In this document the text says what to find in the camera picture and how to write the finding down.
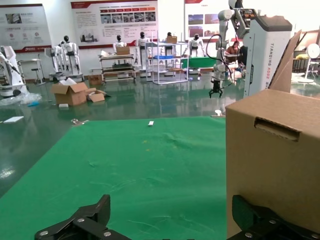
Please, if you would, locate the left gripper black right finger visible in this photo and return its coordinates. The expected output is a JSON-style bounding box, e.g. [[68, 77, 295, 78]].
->
[[226, 194, 320, 240]]

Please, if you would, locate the white standing fan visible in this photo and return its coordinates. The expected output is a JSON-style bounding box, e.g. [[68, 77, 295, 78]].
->
[[303, 43, 320, 84]]

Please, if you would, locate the white background robot head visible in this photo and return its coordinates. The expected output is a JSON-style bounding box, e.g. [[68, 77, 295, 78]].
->
[[228, 0, 245, 10]]

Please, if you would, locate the metal shelf cart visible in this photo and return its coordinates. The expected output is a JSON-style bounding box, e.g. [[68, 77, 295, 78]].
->
[[98, 53, 137, 83]]

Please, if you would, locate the white metal table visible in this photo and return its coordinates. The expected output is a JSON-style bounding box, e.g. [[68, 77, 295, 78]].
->
[[16, 58, 45, 85]]

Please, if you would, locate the white leaning wheeled robot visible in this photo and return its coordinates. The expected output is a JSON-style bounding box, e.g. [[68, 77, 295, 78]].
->
[[0, 45, 28, 98]]

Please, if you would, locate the white flat board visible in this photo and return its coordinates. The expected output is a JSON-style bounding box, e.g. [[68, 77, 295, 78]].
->
[[2, 115, 25, 124]]

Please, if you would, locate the white Tianqing robot torso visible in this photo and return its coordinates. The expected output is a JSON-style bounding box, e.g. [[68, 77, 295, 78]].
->
[[233, 8, 294, 98]]

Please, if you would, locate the wall poster with photo row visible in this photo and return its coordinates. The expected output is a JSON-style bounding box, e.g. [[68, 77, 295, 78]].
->
[[70, 0, 159, 50]]

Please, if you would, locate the clear plastic wrap pile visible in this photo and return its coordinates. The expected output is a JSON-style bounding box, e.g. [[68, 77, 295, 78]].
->
[[0, 91, 43, 106]]

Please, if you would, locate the metal table clamp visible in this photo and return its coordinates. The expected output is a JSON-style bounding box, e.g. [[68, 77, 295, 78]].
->
[[70, 118, 90, 126]]

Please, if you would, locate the cardboard box on cart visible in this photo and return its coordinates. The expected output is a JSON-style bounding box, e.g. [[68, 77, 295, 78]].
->
[[115, 46, 131, 56]]

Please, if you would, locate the closed printed cardboard box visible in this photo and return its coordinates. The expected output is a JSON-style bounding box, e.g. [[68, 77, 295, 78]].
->
[[87, 74, 104, 86]]

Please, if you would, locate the black background robot gripper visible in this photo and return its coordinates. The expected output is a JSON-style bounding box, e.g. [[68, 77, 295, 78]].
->
[[208, 79, 224, 99]]

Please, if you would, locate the green covered table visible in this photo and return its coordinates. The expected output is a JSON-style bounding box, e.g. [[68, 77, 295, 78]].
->
[[180, 56, 217, 70]]

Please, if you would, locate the small flat open cardboard box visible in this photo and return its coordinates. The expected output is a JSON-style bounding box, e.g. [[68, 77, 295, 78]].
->
[[85, 87, 111, 103]]

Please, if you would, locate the wall poster with large photos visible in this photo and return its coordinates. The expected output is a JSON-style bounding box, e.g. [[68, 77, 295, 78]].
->
[[184, 0, 235, 41]]

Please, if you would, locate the green table cloth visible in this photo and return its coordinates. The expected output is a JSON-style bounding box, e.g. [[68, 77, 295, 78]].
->
[[0, 116, 228, 240]]

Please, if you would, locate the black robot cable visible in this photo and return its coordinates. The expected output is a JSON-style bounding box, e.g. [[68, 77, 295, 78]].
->
[[205, 33, 235, 89]]

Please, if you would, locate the wall poster with red icons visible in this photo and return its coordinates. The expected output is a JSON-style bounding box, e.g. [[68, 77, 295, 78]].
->
[[0, 3, 53, 54]]

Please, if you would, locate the large open cardboard box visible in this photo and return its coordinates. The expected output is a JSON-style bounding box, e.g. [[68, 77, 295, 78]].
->
[[50, 81, 89, 106]]

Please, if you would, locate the person in dark clothes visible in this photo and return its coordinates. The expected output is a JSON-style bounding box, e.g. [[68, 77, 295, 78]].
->
[[236, 44, 249, 72]]

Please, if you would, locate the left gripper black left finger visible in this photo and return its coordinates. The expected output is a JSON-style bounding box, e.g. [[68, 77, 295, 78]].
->
[[34, 194, 131, 240]]

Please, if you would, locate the seated person red top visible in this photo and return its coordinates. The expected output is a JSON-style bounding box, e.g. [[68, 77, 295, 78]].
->
[[225, 41, 241, 55]]

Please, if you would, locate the white tube frame rack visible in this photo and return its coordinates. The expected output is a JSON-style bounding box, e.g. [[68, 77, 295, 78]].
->
[[145, 29, 190, 85]]

